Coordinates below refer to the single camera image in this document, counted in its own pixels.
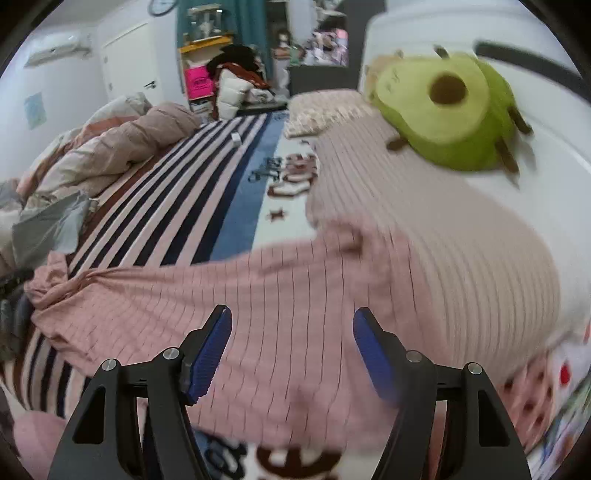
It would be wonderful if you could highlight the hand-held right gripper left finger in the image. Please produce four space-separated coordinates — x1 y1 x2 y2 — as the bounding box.
48 305 234 480

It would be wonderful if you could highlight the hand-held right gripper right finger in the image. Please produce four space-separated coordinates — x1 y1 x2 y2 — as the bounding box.
353 307 532 480

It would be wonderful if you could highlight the grey cloth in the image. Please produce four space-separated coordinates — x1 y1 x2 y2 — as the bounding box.
11 191 99 269

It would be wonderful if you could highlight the pink dotted cloth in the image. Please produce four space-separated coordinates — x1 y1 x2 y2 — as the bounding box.
503 355 561 444

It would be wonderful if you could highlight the striped printed blanket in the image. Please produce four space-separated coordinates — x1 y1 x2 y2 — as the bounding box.
0 113 591 480

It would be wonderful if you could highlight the pink beige duvet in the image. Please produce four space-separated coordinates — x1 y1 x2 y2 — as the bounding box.
0 92 202 259

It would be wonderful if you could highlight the floral pillow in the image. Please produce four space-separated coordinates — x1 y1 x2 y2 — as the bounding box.
284 90 376 139

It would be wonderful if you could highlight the green avocado plush toy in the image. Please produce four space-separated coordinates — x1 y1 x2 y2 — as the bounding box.
369 48 534 175

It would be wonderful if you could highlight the white puffy jacket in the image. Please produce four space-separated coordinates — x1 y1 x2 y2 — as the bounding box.
215 67 260 122

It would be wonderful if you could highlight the bright pink bag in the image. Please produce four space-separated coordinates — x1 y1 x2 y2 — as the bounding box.
184 65 216 99

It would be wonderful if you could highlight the dark grey cabinet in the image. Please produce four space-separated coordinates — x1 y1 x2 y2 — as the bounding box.
288 65 362 97

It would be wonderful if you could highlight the beige teddy plush toy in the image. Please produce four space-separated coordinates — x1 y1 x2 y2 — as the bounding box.
362 52 407 100

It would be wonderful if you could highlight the white air conditioner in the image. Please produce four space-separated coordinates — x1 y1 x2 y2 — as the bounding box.
23 34 93 68

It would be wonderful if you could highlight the white door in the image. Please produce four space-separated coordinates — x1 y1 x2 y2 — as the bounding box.
99 21 161 105

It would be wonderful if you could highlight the pile of black clothes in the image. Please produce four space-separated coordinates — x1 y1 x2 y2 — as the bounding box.
210 44 265 80

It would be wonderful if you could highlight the clutter of colourful items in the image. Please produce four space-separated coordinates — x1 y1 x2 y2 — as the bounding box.
311 27 350 66

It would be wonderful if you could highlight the yellow shelf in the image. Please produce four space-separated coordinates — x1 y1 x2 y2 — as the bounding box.
178 30 234 55

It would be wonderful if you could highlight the teal curtain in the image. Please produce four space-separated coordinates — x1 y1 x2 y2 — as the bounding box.
175 0 269 79

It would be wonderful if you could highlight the light blue wall poster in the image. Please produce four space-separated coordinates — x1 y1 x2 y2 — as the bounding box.
23 92 48 131

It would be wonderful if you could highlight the black strap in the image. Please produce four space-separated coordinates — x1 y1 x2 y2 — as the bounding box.
475 41 581 87

